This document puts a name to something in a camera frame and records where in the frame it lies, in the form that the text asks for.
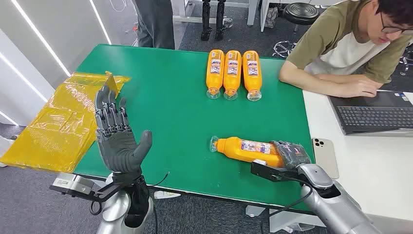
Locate white metal stand frame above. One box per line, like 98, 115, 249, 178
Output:
172, 0, 234, 26

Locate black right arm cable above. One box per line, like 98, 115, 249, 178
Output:
269, 185, 314, 217

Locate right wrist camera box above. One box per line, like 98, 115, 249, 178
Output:
251, 158, 305, 183

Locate orange detergent bottle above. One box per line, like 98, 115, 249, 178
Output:
206, 49, 225, 100
223, 50, 242, 101
242, 50, 263, 102
209, 136, 284, 169

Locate seated person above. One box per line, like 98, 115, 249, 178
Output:
279, 0, 413, 98

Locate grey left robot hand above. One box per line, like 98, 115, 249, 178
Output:
94, 85, 153, 176

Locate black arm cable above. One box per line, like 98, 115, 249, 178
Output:
89, 199, 103, 216
269, 185, 314, 217

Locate white desk leg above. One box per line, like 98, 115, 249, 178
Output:
269, 208, 326, 234

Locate grey bag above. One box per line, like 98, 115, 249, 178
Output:
264, 6, 279, 29

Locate black round stool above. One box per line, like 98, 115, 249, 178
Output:
282, 2, 320, 33

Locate black robot leg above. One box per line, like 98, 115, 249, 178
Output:
214, 0, 227, 41
200, 0, 213, 41

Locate chrome chair base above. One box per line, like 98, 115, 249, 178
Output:
399, 45, 413, 77

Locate dark grey laptop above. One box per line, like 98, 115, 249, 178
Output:
328, 90, 413, 138

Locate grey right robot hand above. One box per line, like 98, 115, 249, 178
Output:
271, 140, 312, 170

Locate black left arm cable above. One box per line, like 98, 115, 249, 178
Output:
89, 199, 103, 216

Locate beige smartphone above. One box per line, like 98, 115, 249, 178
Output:
311, 137, 340, 180

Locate yellow plastic-wrapped flat carton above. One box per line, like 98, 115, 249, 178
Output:
0, 71, 131, 174

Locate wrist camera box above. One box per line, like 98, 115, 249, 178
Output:
50, 174, 96, 198
251, 158, 305, 183

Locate standing person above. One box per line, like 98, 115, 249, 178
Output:
132, 0, 176, 50

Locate person's eyeglasses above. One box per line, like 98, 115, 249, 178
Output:
379, 11, 413, 36

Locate chrome stool base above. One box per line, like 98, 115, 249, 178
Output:
272, 40, 298, 59

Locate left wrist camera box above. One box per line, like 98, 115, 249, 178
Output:
50, 174, 96, 198

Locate green table mat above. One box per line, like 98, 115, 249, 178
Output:
73, 44, 315, 212

